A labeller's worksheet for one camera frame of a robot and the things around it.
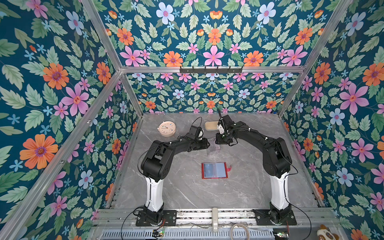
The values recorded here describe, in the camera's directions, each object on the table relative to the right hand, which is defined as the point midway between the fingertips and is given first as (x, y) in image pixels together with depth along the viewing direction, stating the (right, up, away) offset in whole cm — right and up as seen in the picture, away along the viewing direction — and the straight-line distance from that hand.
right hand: (217, 140), depth 96 cm
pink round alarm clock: (-36, +8, +12) cm, 39 cm away
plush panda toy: (+47, -40, -29) cm, 68 cm away
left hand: (-5, -1, 0) cm, 5 cm away
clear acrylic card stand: (-2, -6, -1) cm, 6 cm away
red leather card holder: (-3, -18, -7) cm, 19 cm away
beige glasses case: (-3, +9, +12) cm, 15 cm away
